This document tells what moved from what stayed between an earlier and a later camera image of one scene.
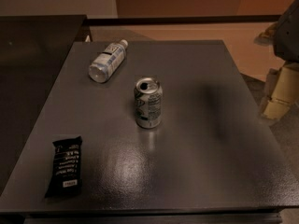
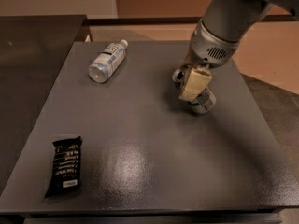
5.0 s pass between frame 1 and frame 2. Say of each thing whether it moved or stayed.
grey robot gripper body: moved
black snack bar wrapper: stayed
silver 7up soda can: moved
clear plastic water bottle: stayed
